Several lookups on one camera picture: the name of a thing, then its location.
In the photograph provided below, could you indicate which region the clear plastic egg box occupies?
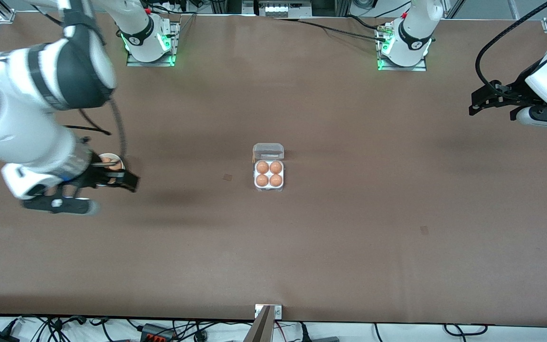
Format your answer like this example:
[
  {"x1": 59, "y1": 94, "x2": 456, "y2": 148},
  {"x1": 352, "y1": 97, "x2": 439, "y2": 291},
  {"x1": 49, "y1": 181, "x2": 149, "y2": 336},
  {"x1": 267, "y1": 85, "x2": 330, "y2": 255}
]
[{"x1": 253, "y1": 142, "x2": 285, "y2": 192}]

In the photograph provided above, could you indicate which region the white round bowl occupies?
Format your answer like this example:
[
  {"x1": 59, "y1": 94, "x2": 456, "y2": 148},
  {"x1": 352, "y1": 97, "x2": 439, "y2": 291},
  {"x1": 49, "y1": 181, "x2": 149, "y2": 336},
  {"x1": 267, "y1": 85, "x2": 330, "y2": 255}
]
[{"x1": 97, "y1": 153, "x2": 126, "y2": 188}]

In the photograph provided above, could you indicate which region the black and orange power strip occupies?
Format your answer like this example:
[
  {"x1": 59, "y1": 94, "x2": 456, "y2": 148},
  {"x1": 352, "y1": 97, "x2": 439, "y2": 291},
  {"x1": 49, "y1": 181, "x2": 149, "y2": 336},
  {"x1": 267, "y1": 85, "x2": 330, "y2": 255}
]
[{"x1": 140, "y1": 323, "x2": 178, "y2": 342}]

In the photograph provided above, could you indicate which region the white power strip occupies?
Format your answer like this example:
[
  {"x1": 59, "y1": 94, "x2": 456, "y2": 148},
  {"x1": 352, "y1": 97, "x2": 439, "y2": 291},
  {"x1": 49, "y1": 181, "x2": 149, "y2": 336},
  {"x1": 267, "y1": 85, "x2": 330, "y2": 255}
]
[{"x1": 258, "y1": 1, "x2": 299, "y2": 16}]

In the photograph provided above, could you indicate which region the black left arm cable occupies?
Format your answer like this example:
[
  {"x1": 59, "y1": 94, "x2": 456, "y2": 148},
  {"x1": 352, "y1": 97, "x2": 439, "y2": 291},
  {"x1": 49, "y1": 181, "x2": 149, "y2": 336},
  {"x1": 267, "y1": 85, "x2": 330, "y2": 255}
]
[{"x1": 475, "y1": 0, "x2": 547, "y2": 93}]

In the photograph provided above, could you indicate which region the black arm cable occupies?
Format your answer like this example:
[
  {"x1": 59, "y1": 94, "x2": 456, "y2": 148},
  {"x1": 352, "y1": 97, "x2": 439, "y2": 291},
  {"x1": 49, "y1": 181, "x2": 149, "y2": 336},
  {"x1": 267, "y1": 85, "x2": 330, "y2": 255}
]
[
  {"x1": 475, "y1": 0, "x2": 547, "y2": 93},
  {"x1": 62, "y1": 95, "x2": 128, "y2": 162}
]

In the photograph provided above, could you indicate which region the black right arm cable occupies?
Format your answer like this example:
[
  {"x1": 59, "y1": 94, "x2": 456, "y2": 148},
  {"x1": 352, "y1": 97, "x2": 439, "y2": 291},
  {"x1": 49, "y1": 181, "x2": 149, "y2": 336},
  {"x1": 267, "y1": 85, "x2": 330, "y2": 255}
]
[{"x1": 62, "y1": 95, "x2": 128, "y2": 162}]

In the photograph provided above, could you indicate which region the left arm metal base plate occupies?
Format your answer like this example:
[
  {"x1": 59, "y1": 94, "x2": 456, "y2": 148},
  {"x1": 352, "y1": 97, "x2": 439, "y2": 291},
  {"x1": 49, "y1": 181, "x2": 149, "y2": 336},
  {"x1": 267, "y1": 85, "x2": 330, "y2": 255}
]
[{"x1": 377, "y1": 24, "x2": 428, "y2": 72}]

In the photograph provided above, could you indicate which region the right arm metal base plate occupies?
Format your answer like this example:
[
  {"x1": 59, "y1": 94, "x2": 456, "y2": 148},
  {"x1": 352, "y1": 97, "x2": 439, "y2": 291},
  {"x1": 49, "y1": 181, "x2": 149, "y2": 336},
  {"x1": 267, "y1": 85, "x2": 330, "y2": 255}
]
[{"x1": 126, "y1": 21, "x2": 180, "y2": 67}]

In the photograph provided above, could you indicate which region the short black table cable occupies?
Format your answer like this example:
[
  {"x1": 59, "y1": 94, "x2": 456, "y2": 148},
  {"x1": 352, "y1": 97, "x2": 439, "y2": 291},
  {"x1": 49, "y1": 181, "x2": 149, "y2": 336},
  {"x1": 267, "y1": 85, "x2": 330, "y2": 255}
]
[{"x1": 346, "y1": 14, "x2": 384, "y2": 31}]

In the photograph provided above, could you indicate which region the long black table cable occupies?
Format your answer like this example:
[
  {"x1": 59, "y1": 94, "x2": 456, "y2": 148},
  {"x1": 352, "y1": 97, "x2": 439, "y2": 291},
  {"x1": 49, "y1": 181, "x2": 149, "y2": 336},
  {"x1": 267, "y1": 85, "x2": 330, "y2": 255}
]
[{"x1": 273, "y1": 18, "x2": 388, "y2": 43}]

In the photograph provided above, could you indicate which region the aluminium camera pole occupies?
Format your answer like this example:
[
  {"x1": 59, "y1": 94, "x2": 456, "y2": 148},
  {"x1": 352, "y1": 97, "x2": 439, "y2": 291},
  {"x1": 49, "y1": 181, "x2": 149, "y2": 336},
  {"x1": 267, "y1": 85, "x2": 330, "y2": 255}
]
[{"x1": 243, "y1": 306, "x2": 274, "y2": 342}]

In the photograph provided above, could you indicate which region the small metal clamp bracket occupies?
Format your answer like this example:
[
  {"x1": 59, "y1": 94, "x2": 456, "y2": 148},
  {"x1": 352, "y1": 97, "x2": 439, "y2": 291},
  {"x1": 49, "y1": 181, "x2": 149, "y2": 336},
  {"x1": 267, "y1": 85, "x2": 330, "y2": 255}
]
[{"x1": 255, "y1": 304, "x2": 283, "y2": 319}]

